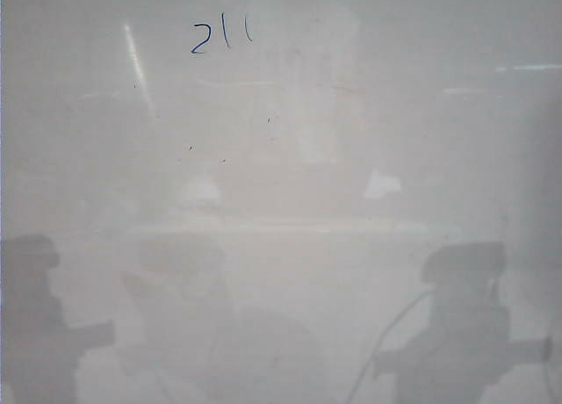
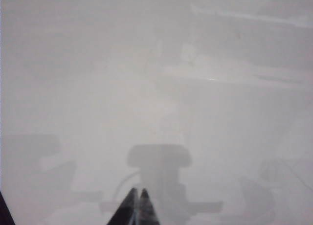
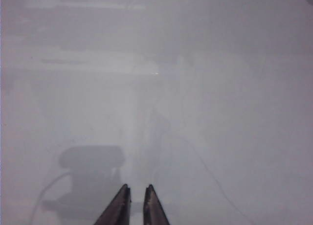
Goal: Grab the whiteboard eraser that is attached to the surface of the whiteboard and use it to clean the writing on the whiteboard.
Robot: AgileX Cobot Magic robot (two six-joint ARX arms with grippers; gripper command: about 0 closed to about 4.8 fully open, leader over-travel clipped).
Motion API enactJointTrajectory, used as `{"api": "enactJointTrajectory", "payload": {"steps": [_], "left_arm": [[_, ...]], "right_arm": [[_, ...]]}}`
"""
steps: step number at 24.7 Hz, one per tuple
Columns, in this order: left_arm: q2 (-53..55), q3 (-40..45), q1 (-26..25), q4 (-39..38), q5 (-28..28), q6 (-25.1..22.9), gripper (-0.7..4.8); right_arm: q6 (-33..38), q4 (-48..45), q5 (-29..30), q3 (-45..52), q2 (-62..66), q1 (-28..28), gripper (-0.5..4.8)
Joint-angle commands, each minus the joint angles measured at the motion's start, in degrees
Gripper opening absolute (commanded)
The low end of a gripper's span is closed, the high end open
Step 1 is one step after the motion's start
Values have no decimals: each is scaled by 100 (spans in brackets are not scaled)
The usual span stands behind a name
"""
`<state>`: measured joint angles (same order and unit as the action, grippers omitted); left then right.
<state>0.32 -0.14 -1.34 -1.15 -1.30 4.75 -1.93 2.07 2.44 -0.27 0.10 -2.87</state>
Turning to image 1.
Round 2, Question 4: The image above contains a white whiteboard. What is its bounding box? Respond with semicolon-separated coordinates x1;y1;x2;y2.
0;0;562;404

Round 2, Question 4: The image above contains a blue marker writing 211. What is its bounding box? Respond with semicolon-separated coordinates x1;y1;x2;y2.
189;17;255;56

